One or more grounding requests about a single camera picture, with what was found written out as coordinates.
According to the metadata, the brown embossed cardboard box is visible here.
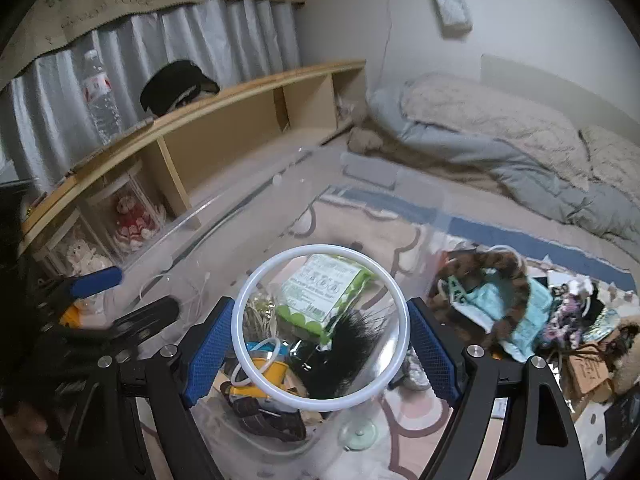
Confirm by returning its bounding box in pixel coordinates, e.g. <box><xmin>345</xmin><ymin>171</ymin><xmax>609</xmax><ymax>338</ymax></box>
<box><xmin>565</xmin><ymin>342</ymin><xmax>616</xmax><ymax>406</ymax></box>

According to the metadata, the multicolour crochet item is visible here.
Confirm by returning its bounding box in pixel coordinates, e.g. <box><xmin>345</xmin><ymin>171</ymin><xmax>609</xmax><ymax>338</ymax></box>
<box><xmin>542</xmin><ymin>280</ymin><xmax>608</xmax><ymax>351</ymax></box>

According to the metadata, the yellow plastic tool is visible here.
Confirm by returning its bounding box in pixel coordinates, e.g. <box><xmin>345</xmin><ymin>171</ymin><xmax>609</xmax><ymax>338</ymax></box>
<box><xmin>220</xmin><ymin>355</ymin><xmax>291</xmax><ymax>401</ymax></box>

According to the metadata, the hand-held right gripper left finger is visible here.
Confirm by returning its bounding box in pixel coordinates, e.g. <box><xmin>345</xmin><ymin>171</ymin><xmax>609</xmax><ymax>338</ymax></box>
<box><xmin>59</xmin><ymin>296</ymin><xmax>236</xmax><ymax>480</ymax></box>

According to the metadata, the grey duvet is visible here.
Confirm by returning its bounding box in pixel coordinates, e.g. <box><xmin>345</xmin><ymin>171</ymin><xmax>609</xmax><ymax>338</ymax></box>
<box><xmin>367</xmin><ymin>85</ymin><xmax>640</xmax><ymax>261</ymax></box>

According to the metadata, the beige quilted pillow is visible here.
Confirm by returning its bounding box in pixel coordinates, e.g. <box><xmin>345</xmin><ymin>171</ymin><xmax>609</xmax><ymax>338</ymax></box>
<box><xmin>580</xmin><ymin>125</ymin><xmax>640</xmax><ymax>206</ymax></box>
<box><xmin>400</xmin><ymin>72</ymin><xmax>591</xmax><ymax>191</ymax></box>

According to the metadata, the grey headboard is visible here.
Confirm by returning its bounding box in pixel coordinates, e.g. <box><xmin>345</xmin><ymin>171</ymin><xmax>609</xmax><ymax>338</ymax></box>
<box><xmin>481</xmin><ymin>52</ymin><xmax>640</xmax><ymax>133</ymax></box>

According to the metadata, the black cap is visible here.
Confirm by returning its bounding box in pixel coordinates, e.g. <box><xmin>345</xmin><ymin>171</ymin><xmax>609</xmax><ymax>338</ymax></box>
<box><xmin>140</xmin><ymin>60</ymin><xmax>221</xmax><ymax>116</ymax></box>

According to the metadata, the black feather item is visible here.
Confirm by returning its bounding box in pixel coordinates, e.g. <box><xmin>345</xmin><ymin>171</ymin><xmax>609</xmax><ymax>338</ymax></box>
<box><xmin>295</xmin><ymin>310</ymin><xmax>396</xmax><ymax>401</ymax></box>

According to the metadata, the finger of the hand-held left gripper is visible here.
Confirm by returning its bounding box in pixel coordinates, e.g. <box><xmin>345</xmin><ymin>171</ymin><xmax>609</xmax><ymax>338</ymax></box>
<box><xmin>52</xmin><ymin>266</ymin><xmax>124</xmax><ymax>306</ymax></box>
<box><xmin>100</xmin><ymin>296</ymin><xmax>181</xmax><ymax>348</ymax></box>

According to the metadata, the dark brown leather strap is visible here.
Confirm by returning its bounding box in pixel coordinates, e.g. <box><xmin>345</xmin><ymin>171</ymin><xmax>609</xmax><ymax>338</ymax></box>
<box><xmin>227</xmin><ymin>385</ymin><xmax>308</xmax><ymax>443</ymax></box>

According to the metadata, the doll in clear dome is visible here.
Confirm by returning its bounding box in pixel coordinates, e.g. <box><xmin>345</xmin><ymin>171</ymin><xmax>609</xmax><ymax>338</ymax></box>
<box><xmin>85</xmin><ymin>160</ymin><xmax>168</xmax><ymax>256</ymax></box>

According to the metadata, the beige fleece blanket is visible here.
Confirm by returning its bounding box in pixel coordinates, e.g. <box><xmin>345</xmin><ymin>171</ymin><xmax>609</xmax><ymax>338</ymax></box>
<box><xmin>345</xmin><ymin>127</ymin><xmax>501</xmax><ymax>196</ymax></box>

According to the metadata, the white plush toy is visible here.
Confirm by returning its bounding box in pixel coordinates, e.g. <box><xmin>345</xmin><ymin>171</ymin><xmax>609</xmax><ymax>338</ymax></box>
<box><xmin>65</xmin><ymin>239</ymin><xmax>113</xmax><ymax>277</ymax></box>

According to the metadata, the green snack packet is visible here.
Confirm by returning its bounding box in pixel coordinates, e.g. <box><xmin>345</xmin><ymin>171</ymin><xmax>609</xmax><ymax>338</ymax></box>
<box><xmin>275</xmin><ymin>255</ymin><xmax>376</xmax><ymax>351</ymax></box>

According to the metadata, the black product box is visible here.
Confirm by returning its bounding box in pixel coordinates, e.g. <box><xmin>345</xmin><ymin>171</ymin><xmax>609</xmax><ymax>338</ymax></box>
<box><xmin>602</xmin><ymin>392</ymin><xmax>640</xmax><ymax>456</ymax></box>

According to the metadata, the white patterned crumpled cloth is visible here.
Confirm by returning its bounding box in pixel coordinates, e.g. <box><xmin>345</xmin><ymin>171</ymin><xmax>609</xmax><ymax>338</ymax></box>
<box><xmin>400</xmin><ymin>347</ymin><xmax>431</xmax><ymax>391</ymax></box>

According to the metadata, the green round pouch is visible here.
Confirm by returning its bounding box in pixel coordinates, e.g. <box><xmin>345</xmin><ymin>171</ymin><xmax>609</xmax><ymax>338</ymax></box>
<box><xmin>582</xmin><ymin>307</ymin><xmax>623</xmax><ymax>343</ymax></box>

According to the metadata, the brown fur headband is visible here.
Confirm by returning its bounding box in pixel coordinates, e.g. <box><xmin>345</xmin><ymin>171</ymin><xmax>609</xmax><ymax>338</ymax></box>
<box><xmin>432</xmin><ymin>249</ymin><xmax>531</xmax><ymax>356</ymax></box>

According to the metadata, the grey-green hanger clip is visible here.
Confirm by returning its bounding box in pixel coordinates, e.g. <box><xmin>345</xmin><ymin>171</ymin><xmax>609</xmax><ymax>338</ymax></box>
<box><xmin>440</xmin><ymin>275</ymin><xmax>476</xmax><ymax>306</ymax></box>

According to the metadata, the teal packet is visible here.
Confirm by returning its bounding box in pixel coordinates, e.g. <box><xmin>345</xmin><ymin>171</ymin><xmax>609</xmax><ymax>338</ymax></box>
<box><xmin>460</xmin><ymin>272</ymin><xmax>556</xmax><ymax>361</ymax></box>

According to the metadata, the clear plastic storage bin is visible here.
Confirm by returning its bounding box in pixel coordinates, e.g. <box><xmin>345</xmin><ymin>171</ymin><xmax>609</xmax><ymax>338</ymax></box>
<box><xmin>107</xmin><ymin>146</ymin><xmax>453</xmax><ymax>480</ymax></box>

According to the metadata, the bed with beige sheet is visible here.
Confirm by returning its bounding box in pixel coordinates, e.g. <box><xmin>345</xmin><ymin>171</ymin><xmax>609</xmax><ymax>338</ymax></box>
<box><xmin>190</xmin><ymin>125</ymin><xmax>640</xmax><ymax>286</ymax></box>

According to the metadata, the grey curtain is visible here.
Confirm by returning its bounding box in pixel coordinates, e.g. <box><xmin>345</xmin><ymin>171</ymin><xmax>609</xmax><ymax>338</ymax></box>
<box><xmin>0</xmin><ymin>0</ymin><xmax>303</xmax><ymax>196</ymax></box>

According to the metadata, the clear water bottle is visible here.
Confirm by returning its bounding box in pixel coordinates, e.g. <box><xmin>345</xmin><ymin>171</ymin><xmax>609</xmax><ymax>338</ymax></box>
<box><xmin>80</xmin><ymin>50</ymin><xmax>125</xmax><ymax>146</ymax></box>

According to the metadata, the white wall cable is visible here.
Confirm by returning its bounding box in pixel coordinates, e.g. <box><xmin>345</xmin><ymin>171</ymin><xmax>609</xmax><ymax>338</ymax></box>
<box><xmin>372</xmin><ymin>0</ymin><xmax>396</xmax><ymax>101</ymax></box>

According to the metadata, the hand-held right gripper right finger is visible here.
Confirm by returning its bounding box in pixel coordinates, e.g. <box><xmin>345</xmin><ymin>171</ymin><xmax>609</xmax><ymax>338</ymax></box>
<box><xmin>406</xmin><ymin>297</ymin><xmax>588</xmax><ymax>480</ymax></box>

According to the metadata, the brown plush toy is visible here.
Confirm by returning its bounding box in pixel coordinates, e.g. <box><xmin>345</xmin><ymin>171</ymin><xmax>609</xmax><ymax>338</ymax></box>
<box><xmin>612</xmin><ymin>322</ymin><xmax>640</xmax><ymax>396</ymax></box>

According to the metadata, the wooden shelf unit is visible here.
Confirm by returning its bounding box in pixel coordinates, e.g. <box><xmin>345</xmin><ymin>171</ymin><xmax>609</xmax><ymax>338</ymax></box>
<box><xmin>17</xmin><ymin>60</ymin><xmax>368</xmax><ymax>281</ymax></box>

